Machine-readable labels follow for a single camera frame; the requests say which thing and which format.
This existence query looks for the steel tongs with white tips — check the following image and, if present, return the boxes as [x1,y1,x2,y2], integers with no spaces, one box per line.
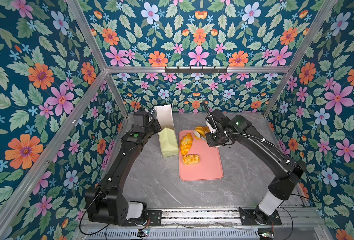
[193,130,207,142]

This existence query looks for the small round yellow bun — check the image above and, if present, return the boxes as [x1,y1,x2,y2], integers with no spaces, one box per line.
[194,126,206,137]

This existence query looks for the white and green paper bag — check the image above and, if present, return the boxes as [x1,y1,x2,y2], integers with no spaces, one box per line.
[154,105,179,158]

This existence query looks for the long braided bread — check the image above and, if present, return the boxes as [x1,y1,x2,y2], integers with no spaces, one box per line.
[180,133,193,156]

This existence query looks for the glazed pastry bread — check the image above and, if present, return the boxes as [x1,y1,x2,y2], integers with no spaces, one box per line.
[182,155,201,166]

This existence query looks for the yellow toast loaf bread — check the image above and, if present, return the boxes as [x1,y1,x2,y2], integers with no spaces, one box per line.
[204,126,211,133]

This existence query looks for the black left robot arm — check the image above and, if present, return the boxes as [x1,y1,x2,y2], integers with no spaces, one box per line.
[85,111,161,226]

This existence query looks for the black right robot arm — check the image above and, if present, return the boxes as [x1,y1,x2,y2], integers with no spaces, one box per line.
[206,110,306,225]

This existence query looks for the pink silicone tray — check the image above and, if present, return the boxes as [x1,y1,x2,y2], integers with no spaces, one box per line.
[179,130,224,181]

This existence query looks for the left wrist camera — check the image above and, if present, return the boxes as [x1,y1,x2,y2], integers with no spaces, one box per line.
[134,111,150,127]

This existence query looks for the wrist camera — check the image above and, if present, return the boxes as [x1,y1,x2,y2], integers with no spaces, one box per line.
[134,111,150,127]
[206,117,217,134]

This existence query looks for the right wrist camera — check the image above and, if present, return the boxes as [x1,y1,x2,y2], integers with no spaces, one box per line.
[206,117,217,134]

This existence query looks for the black hook rail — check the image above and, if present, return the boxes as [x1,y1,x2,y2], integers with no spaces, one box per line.
[164,66,228,75]

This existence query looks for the aluminium frame post right rear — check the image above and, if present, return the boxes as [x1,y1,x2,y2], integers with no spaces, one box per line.
[263,0,338,119]

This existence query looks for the aluminium frame post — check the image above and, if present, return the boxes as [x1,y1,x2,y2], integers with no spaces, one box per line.
[263,0,338,119]
[67,0,128,119]

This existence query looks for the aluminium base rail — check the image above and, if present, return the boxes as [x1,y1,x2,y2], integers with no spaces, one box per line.
[73,206,332,240]

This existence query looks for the aluminium frame post left rear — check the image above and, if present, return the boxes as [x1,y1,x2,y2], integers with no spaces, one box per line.
[67,0,128,119]

